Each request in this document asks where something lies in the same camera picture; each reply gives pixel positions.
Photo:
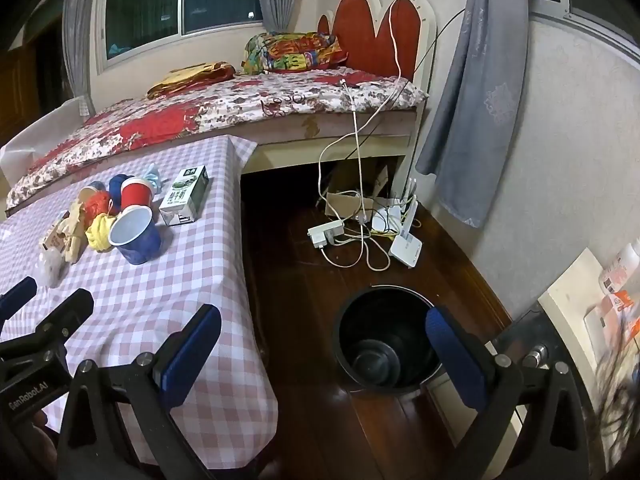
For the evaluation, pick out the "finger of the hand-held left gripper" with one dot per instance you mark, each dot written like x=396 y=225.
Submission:
x=17 y=296
x=75 y=307

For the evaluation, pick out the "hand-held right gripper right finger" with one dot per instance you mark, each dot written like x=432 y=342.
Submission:
x=455 y=360

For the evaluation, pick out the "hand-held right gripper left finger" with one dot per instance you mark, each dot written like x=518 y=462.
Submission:
x=192 y=355

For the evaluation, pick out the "white wad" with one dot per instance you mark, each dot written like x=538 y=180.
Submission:
x=50 y=270

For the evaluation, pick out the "wooden toy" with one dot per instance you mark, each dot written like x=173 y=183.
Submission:
x=70 y=235

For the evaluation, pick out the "yellow yarn ball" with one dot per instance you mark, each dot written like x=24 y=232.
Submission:
x=98 y=232

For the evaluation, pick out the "black trash bin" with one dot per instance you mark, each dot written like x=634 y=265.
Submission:
x=370 y=330

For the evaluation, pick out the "plain blue cup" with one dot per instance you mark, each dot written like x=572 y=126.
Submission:
x=142 y=245

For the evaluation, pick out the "orange yarn ball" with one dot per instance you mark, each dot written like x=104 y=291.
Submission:
x=95 y=208

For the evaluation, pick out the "blue patterned paper cup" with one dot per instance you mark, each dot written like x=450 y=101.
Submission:
x=91 y=191

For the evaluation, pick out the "blue yarn ball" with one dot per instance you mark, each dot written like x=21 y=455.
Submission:
x=117 y=190

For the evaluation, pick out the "red paper cup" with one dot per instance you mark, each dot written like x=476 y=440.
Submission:
x=136 y=194

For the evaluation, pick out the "green white carton box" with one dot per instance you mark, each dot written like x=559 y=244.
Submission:
x=182 y=195

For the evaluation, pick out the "person's left hand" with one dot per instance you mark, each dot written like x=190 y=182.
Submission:
x=37 y=440

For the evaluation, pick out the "pink checkered tablecloth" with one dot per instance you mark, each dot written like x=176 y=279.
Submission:
x=150 y=300

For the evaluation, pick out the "flat white router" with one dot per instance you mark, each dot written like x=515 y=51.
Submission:
x=406 y=250

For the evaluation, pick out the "white cabinet top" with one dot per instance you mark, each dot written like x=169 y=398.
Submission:
x=570 y=300

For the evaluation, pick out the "upright white router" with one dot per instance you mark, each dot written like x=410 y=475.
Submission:
x=385 y=220

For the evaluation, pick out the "white orange paper sheet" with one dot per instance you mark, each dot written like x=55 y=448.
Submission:
x=607 y=322

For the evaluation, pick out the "white plastic sheet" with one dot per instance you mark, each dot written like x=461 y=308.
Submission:
x=35 y=135

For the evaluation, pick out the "dark blurry strands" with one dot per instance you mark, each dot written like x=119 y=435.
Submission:
x=617 y=390

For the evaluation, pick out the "white power strip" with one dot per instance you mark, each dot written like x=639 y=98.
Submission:
x=325 y=233

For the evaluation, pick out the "orange print leaflet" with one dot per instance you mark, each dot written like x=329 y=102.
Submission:
x=620 y=270

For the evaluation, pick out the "brown wooden door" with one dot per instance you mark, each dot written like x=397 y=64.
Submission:
x=22 y=85

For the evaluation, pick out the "cardboard box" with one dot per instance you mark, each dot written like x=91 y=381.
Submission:
x=350 y=175

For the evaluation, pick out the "long grey patterned curtain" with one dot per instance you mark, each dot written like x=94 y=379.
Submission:
x=475 y=110

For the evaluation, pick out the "bed with floral quilt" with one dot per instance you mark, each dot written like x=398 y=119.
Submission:
x=225 y=105

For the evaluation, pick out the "yellow red folded blanket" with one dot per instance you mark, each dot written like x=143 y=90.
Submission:
x=190 y=77

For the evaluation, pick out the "large sliding window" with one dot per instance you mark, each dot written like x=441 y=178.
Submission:
x=145 y=10

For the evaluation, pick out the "colourful printed pillow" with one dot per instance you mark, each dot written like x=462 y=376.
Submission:
x=290 y=52

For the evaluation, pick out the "red heart headboard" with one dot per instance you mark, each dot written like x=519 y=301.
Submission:
x=360 y=25

